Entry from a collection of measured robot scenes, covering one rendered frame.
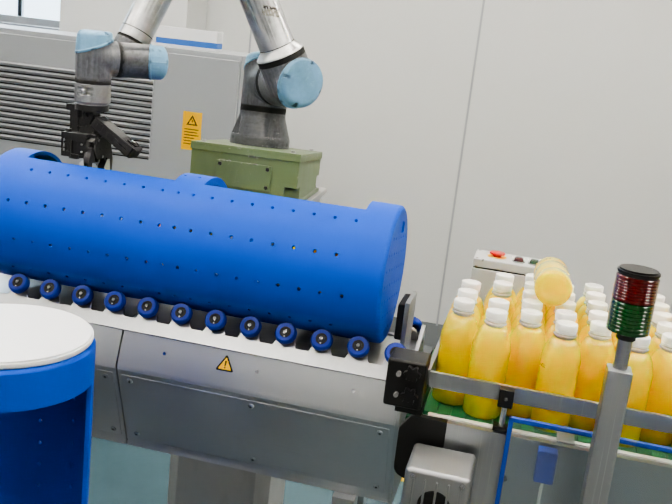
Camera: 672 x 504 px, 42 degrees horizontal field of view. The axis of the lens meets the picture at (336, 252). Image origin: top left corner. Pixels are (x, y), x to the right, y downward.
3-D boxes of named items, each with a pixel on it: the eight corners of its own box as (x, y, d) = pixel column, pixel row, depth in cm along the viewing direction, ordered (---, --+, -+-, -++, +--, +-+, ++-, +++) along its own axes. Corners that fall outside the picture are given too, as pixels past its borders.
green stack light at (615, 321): (604, 321, 137) (610, 291, 136) (646, 328, 136) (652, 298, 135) (606, 333, 131) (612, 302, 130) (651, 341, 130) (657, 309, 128)
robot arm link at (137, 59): (154, 45, 198) (106, 40, 192) (171, 44, 188) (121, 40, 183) (153, 80, 199) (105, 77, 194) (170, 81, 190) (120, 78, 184)
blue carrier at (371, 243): (39, 267, 211) (53, 150, 208) (394, 332, 193) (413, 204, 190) (-35, 278, 183) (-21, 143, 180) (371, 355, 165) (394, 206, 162)
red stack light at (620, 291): (610, 291, 136) (614, 267, 135) (652, 298, 135) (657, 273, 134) (612, 301, 130) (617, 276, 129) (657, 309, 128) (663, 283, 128)
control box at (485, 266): (470, 289, 209) (477, 247, 207) (555, 303, 205) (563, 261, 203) (467, 299, 200) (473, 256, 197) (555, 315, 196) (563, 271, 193)
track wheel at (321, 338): (314, 329, 176) (312, 325, 174) (335, 332, 175) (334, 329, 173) (309, 350, 174) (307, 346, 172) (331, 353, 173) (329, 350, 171)
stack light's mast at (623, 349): (597, 357, 138) (616, 260, 135) (638, 365, 137) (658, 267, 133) (599, 371, 132) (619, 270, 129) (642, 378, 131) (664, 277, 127)
